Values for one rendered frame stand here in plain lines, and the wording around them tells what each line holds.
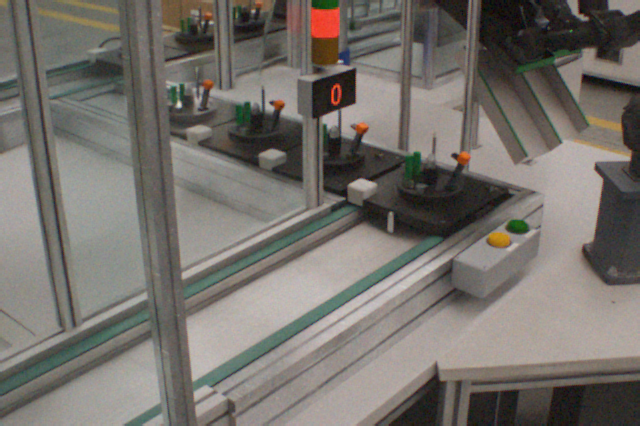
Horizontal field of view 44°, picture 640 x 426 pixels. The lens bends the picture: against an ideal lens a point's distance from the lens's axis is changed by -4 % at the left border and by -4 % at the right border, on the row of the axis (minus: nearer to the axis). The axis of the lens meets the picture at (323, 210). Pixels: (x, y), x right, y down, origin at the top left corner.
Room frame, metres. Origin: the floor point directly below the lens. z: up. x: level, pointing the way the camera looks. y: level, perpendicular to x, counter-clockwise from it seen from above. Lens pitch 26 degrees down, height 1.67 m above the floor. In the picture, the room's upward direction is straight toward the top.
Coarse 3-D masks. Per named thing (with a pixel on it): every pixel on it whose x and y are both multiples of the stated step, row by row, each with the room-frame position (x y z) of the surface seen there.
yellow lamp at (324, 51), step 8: (312, 40) 1.46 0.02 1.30; (320, 40) 1.45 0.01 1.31; (328, 40) 1.45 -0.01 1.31; (336, 40) 1.46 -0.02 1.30; (312, 48) 1.46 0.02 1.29; (320, 48) 1.45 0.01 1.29; (328, 48) 1.45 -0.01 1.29; (336, 48) 1.46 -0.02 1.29; (312, 56) 1.46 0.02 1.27; (320, 56) 1.45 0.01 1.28; (328, 56) 1.45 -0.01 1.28; (336, 56) 1.46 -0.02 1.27; (320, 64) 1.45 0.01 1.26; (328, 64) 1.45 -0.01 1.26
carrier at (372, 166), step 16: (336, 128) 1.70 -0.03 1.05; (336, 144) 1.69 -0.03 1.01; (336, 160) 1.65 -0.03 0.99; (352, 160) 1.65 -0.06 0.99; (368, 160) 1.70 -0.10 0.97; (384, 160) 1.70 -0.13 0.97; (400, 160) 1.70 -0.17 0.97; (336, 176) 1.61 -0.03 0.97; (352, 176) 1.61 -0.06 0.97; (368, 176) 1.61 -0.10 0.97; (336, 192) 1.54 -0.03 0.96
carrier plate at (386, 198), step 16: (384, 176) 1.61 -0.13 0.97; (464, 176) 1.61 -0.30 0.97; (384, 192) 1.53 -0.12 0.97; (464, 192) 1.53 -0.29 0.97; (480, 192) 1.53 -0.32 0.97; (496, 192) 1.53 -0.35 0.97; (368, 208) 1.49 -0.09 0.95; (384, 208) 1.46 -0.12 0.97; (400, 208) 1.46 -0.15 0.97; (416, 208) 1.46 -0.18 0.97; (432, 208) 1.46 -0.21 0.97; (448, 208) 1.46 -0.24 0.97; (464, 208) 1.46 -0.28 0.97; (480, 208) 1.46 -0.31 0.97; (416, 224) 1.41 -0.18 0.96; (432, 224) 1.39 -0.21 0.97; (448, 224) 1.39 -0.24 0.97; (464, 224) 1.42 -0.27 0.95
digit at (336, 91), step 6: (336, 78) 1.46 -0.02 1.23; (342, 78) 1.47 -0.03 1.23; (330, 84) 1.44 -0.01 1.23; (336, 84) 1.46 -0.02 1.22; (342, 84) 1.47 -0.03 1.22; (330, 90) 1.44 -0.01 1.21; (336, 90) 1.46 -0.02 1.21; (342, 90) 1.47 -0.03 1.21; (330, 96) 1.44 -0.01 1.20; (336, 96) 1.46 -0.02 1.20; (342, 96) 1.47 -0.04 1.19; (330, 102) 1.44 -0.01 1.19; (336, 102) 1.46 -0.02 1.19; (342, 102) 1.47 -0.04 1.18; (330, 108) 1.44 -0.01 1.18
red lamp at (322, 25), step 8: (312, 16) 1.46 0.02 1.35; (320, 16) 1.45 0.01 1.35; (328, 16) 1.45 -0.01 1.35; (336, 16) 1.46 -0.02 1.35; (312, 24) 1.46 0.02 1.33; (320, 24) 1.45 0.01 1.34; (328, 24) 1.45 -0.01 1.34; (336, 24) 1.46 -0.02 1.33; (312, 32) 1.46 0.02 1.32; (320, 32) 1.45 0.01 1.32; (328, 32) 1.45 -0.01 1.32; (336, 32) 1.46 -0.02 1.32
